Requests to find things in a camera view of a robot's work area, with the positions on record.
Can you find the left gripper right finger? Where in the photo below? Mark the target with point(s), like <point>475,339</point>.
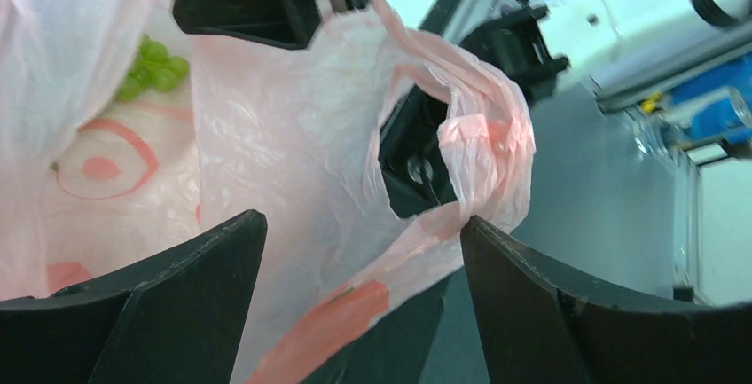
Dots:
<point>543,321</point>

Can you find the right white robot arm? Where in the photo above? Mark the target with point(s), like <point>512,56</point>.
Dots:
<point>617,23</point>

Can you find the green fake grapes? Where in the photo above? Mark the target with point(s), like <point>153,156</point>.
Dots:
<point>153,68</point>

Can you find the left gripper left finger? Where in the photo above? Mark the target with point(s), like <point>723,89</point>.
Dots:
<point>174,317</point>

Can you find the pink plastic bag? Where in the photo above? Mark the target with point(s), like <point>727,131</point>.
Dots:
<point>90,185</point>

